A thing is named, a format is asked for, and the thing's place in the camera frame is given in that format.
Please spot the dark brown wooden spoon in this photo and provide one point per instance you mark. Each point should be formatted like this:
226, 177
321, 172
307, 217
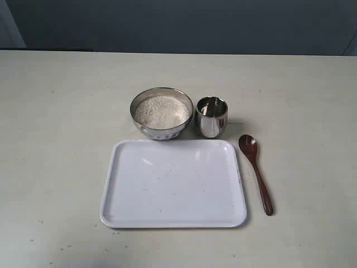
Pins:
249, 147

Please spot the steel bowl of rice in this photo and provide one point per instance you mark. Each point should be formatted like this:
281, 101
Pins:
161, 113

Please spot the small steel cup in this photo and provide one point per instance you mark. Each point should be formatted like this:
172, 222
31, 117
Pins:
211, 116

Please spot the white rectangular plastic tray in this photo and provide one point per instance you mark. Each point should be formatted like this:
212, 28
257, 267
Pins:
173, 184

